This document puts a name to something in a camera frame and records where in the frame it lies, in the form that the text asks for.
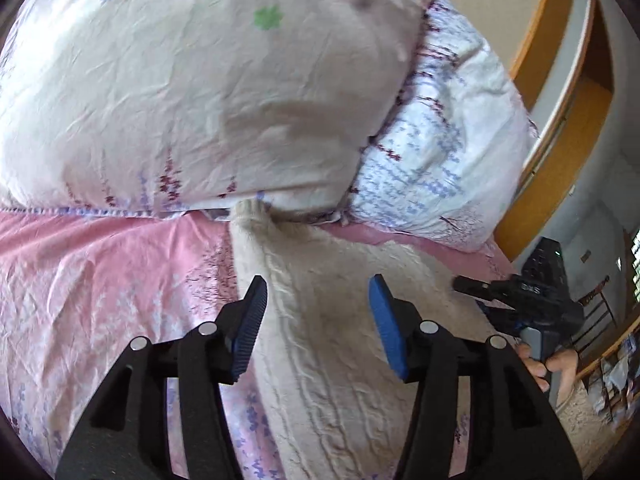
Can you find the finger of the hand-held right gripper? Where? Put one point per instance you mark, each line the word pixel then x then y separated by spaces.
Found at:
pixel 472 287
pixel 502 317

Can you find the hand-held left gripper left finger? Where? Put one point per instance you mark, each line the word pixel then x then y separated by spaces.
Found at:
pixel 247 330

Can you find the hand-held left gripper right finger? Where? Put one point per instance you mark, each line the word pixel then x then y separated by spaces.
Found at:
pixel 387 330

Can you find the person's right hand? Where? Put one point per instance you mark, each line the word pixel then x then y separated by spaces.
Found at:
pixel 562 367

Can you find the dark wooden chair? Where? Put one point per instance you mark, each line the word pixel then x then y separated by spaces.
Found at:
pixel 595 300

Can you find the cluttered wooden table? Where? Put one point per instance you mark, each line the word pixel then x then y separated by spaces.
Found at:
pixel 615 375

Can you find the white blue floral pillow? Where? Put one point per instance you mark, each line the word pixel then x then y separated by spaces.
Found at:
pixel 440 160

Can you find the wooden wardrobe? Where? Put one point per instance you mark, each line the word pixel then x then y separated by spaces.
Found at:
pixel 560 170

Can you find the pink floral bed sheet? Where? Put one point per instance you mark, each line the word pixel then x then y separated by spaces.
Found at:
pixel 100 285

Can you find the white pink floral pillow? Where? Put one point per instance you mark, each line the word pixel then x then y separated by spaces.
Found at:
pixel 175 85

